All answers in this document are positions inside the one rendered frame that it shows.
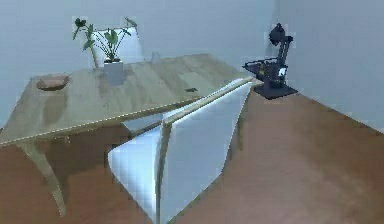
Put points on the green plant in white pot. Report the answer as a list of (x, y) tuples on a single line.
[(114, 71)]

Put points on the white chair with wooden frame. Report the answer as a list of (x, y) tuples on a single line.
[(200, 133)]

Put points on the light wooden table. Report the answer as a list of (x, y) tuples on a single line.
[(146, 86)]

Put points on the small black flat object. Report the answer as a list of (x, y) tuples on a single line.
[(191, 89)]

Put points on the clear drinking glass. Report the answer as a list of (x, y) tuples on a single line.
[(155, 57)]

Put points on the black standing machine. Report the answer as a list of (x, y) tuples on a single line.
[(274, 75)]

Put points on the brown bowl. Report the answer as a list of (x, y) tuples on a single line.
[(52, 82)]

